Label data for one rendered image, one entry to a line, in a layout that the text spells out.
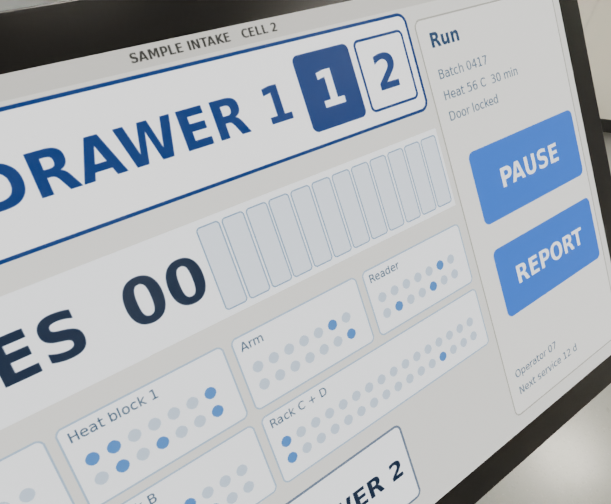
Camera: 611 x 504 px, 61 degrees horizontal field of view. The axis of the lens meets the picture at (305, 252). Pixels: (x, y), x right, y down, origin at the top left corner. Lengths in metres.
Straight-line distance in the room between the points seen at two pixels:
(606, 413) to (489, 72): 1.45
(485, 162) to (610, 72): 2.32
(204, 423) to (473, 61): 0.24
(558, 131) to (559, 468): 1.26
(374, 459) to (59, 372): 0.16
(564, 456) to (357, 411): 1.33
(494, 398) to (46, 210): 0.26
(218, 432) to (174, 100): 0.14
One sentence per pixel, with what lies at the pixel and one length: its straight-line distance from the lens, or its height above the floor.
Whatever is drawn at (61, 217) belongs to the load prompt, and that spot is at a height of 1.14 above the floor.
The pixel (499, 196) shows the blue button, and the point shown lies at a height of 1.09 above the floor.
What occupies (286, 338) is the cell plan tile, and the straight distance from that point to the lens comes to 0.24.
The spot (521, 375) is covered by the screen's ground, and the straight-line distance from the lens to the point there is 0.36.
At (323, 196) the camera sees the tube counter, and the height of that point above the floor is 1.12.
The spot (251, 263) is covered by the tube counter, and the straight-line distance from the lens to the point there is 0.23.
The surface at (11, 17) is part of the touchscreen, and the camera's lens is 0.22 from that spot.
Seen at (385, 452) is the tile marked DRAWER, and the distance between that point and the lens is 0.29.
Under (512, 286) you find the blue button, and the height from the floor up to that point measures 1.05.
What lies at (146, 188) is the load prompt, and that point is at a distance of 0.22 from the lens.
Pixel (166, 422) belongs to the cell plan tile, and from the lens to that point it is 0.23.
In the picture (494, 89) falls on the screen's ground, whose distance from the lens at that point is 0.33.
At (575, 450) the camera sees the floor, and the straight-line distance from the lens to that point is 1.61.
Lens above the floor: 1.28
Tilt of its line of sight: 47 degrees down
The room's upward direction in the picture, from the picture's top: 6 degrees clockwise
